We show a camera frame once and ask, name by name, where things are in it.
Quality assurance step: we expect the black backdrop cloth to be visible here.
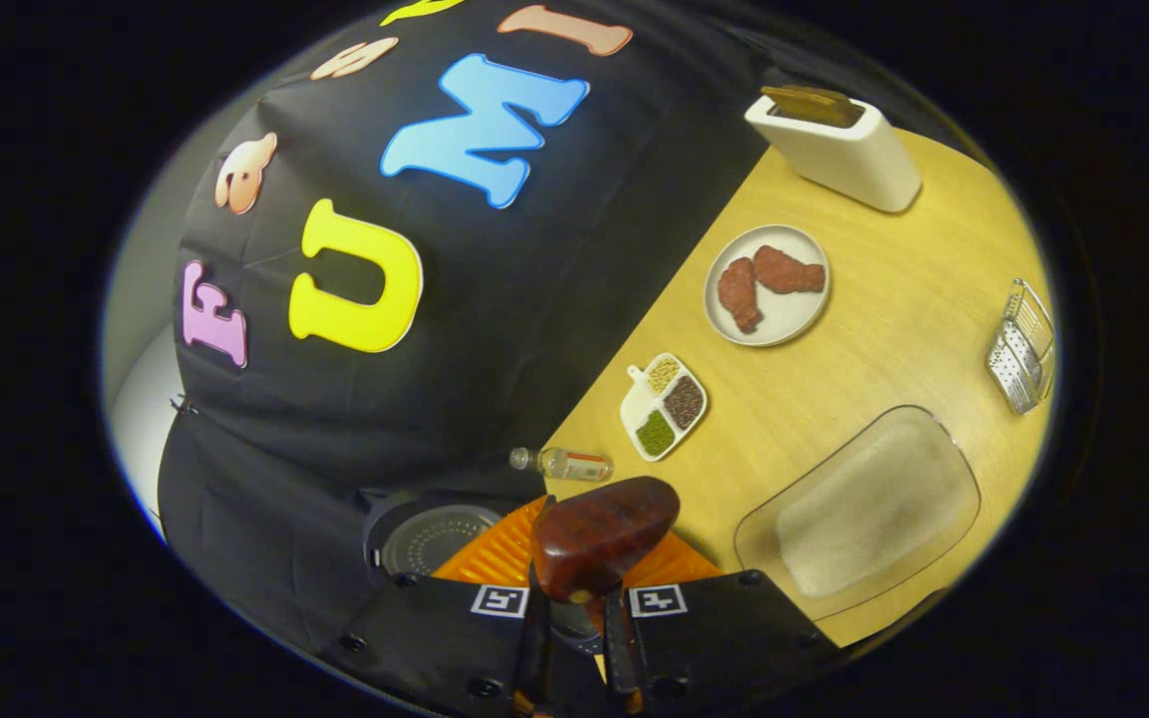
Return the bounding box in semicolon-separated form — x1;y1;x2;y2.
156;0;935;659

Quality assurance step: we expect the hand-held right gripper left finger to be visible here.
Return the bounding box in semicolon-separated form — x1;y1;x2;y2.
320;496;556;718

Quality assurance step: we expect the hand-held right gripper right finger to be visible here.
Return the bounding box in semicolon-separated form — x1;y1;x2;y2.
602;529;840;714

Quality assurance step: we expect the white divided bean dish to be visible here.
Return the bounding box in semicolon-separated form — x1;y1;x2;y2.
619;352;709;463

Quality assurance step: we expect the small glass bottle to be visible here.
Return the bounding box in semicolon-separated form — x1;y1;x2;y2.
510;447;615;484

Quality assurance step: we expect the white round plate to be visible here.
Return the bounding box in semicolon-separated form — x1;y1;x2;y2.
703;224;832;348

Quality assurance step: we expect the clear plastic rice box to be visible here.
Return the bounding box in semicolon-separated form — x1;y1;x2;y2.
733;405;982;624

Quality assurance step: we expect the brown toast slice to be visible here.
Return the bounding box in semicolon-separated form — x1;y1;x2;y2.
762;85;865;129

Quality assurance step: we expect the white toaster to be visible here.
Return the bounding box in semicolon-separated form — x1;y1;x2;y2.
744;85;923;214

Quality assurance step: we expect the brown wooden spoon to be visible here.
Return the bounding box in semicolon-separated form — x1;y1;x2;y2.
532;476;681;605

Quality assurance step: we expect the grey rice cooker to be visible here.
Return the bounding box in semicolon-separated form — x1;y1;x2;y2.
363;491;600;655

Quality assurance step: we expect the red meat piece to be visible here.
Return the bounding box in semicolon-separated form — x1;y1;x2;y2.
754;244;827;296
717;256;765;335

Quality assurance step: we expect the metal wire chopstick holder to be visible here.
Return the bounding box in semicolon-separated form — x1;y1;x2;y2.
985;278;1056;416

